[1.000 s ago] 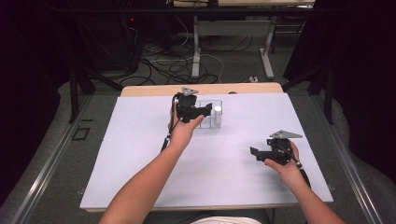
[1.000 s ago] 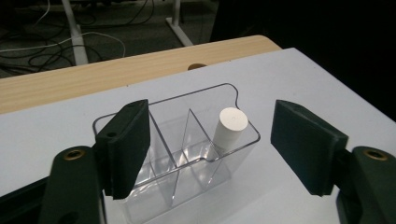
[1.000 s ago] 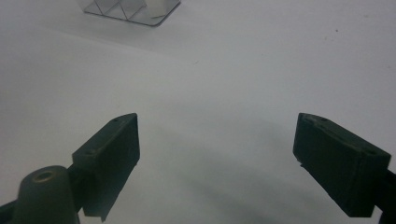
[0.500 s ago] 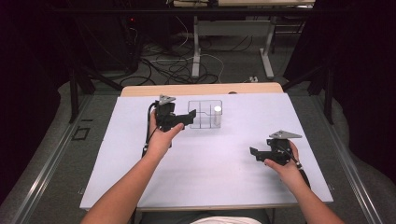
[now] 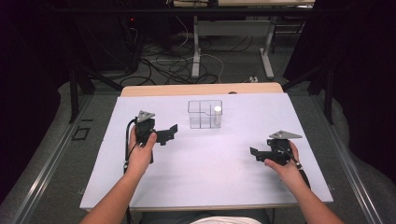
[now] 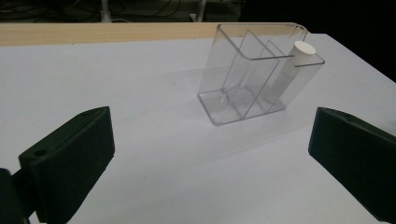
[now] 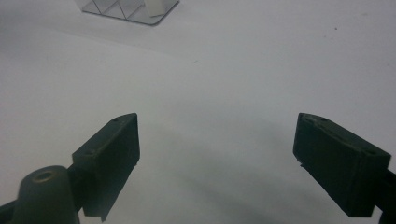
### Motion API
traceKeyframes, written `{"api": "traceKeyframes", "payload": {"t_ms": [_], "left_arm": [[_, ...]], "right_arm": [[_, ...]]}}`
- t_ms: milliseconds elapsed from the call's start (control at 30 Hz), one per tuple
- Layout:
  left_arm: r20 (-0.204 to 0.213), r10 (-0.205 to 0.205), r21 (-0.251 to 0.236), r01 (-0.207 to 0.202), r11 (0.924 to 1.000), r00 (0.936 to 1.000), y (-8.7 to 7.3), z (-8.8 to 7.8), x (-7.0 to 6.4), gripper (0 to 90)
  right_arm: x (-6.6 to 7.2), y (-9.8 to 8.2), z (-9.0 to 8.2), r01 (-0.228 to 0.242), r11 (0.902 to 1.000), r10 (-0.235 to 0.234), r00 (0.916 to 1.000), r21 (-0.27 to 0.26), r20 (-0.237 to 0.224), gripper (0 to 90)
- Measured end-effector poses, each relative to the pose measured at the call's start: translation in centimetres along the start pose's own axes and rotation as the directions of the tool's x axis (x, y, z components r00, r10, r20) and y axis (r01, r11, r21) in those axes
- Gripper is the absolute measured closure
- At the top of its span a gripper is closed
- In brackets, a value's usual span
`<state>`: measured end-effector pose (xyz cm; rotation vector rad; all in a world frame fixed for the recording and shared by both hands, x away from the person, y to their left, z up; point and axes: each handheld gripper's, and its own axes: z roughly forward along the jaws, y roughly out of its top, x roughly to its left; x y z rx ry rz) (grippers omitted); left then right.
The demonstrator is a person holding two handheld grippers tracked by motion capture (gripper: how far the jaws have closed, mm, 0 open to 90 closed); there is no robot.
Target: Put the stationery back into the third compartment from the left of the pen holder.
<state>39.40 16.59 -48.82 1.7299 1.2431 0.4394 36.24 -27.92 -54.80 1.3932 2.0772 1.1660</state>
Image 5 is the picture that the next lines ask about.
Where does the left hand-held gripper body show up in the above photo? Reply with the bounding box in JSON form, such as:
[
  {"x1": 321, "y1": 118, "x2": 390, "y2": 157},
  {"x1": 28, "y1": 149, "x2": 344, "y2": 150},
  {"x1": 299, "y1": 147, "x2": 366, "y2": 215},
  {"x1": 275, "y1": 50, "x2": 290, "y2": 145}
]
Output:
[{"x1": 134, "y1": 110, "x2": 160, "y2": 147}]

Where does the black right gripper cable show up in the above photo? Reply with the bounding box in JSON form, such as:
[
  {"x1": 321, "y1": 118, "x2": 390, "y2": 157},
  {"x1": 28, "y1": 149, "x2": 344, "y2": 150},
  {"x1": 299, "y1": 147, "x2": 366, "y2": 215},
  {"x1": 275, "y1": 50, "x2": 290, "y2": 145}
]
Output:
[{"x1": 277, "y1": 145, "x2": 312, "y2": 189}]

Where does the white cylindrical tube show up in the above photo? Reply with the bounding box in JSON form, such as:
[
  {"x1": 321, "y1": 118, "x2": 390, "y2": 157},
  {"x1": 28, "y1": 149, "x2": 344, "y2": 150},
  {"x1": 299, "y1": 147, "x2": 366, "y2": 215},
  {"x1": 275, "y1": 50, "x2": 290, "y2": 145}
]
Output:
[{"x1": 213, "y1": 105, "x2": 223, "y2": 129}]

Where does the black computer tower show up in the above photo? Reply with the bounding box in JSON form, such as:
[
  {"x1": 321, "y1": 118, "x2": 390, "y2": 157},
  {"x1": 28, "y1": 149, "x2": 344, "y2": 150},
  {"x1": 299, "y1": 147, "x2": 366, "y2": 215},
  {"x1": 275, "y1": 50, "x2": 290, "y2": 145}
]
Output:
[{"x1": 123, "y1": 14, "x2": 142, "y2": 73}]

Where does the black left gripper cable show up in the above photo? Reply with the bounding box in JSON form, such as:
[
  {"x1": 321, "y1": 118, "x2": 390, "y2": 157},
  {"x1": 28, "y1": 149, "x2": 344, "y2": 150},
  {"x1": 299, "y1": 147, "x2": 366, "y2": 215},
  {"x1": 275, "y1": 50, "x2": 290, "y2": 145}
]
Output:
[{"x1": 123, "y1": 117, "x2": 138, "y2": 175}]

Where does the tangle of black floor cables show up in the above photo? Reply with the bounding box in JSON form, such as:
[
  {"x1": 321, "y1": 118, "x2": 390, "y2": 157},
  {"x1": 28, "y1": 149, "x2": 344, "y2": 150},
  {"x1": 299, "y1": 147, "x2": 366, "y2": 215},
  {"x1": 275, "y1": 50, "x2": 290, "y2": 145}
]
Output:
[{"x1": 119, "y1": 33, "x2": 254, "y2": 87}]

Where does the black metal stand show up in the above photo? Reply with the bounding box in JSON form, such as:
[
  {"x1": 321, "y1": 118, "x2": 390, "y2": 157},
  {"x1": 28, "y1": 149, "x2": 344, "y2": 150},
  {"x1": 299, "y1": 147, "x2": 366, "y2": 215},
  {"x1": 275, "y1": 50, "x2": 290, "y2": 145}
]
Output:
[
  {"x1": 281, "y1": 60, "x2": 336, "y2": 126},
  {"x1": 67, "y1": 60, "x2": 124, "y2": 124}
]

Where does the white table sheet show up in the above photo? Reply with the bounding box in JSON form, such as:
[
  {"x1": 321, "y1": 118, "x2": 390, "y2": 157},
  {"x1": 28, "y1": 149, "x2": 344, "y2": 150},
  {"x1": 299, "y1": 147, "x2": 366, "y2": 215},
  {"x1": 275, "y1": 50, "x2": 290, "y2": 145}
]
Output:
[{"x1": 79, "y1": 92, "x2": 334, "y2": 210}]

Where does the metal floor rail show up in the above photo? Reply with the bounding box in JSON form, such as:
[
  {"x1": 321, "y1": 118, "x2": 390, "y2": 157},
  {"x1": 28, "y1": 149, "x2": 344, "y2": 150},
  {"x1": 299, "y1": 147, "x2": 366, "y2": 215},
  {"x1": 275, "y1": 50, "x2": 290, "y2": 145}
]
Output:
[
  {"x1": 311, "y1": 92, "x2": 386, "y2": 224},
  {"x1": 10, "y1": 92, "x2": 94, "y2": 224}
]

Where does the white floor cable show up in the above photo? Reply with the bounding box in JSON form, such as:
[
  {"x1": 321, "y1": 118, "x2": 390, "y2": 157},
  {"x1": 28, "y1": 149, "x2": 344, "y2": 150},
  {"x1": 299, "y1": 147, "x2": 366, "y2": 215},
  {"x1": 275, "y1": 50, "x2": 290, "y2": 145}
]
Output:
[{"x1": 174, "y1": 15, "x2": 226, "y2": 84}]

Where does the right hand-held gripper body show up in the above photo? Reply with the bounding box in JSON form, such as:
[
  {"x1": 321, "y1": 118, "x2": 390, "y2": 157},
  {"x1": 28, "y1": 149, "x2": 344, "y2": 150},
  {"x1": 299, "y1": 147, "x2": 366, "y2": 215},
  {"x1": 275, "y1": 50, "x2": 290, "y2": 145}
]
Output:
[{"x1": 265, "y1": 130, "x2": 304, "y2": 167}]

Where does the person's right hand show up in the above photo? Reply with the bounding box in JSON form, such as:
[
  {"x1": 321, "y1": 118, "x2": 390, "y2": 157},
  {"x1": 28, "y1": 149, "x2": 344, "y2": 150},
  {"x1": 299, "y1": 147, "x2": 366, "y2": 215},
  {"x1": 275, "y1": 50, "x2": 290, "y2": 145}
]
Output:
[{"x1": 264, "y1": 140, "x2": 304, "y2": 189}]

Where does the white metal desk frame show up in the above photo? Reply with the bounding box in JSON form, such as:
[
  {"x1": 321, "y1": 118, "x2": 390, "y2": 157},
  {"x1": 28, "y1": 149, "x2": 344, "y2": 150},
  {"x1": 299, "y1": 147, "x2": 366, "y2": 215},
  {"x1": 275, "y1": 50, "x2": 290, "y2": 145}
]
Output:
[{"x1": 167, "y1": 0, "x2": 316, "y2": 80}]

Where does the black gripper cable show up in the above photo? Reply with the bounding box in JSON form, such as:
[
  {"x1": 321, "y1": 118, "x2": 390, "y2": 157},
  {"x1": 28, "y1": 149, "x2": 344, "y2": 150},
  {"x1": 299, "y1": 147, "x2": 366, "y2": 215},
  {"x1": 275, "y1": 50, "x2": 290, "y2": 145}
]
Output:
[
  {"x1": 123, "y1": 117, "x2": 138, "y2": 175},
  {"x1": 277, "y1": 145, "x2": 312, "y2": 189}
]

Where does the person's left hand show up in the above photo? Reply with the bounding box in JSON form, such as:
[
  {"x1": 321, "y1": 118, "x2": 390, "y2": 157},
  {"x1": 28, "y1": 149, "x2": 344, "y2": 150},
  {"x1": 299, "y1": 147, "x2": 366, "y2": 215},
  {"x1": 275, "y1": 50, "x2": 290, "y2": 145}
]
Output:
[{"x1": 126, "y1": 125, "x2": 158, "y2": 180}]

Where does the clear acrylic divided organizer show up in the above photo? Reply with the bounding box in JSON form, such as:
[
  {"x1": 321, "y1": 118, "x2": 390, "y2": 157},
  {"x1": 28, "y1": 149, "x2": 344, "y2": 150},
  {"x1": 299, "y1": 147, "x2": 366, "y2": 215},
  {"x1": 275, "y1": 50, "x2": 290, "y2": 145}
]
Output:
[{"x1": 187, "y1": 99, "x2": 223, "y2": 130}]

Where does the person's white shirt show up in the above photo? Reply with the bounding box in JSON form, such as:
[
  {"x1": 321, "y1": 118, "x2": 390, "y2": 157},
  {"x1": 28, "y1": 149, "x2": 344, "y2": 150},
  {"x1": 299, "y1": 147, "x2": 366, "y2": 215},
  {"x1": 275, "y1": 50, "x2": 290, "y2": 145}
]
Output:
[{"x1": 190, "y1": 216, "x2": 263, "y2": 224}]

